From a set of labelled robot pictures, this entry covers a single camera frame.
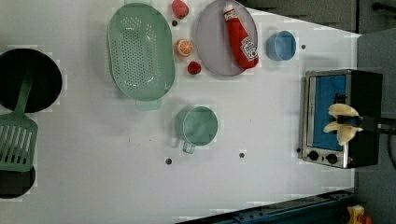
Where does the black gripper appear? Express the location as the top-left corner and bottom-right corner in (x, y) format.
(336, 116), (396, 134)

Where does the green mug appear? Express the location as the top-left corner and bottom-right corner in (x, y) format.
(181, 106), (219, 154)

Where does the black toaster oven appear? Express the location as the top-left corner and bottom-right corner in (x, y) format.
(301, 69), (383, 169)

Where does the yellow red object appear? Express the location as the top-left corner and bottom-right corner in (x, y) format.
(347, 204), (373, 224)

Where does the blue crate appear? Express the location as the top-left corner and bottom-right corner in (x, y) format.
(177, 190), (357, 224)

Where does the blue bowl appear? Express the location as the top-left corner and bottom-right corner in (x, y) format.
(265, 31), (296, 61)

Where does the red ketchup bottle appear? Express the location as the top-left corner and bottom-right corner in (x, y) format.
(223, 4), (259, 69)

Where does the grey round plate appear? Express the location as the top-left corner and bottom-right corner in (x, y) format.
(195, 0), (258, 76)

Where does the small red strawberry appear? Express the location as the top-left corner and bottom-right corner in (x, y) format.
(188, 61), (202, 75)

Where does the orange slice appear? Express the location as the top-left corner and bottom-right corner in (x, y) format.
(175, 39), (194, 57)

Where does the red strawberry with leaves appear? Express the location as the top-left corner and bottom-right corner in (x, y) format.
(171, 0), (190, 20)

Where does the green perforated colander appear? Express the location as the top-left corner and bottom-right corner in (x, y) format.
(107, 2), (176, 111)

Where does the black round pan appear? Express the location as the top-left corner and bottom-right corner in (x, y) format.
(0, 48), (64, 114)

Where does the green slotted spatula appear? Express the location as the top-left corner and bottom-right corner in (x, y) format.
(0, 68), (38, 172)

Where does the black cylinder cup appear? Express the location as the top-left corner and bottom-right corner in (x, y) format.
(0, 167), (35, 199)

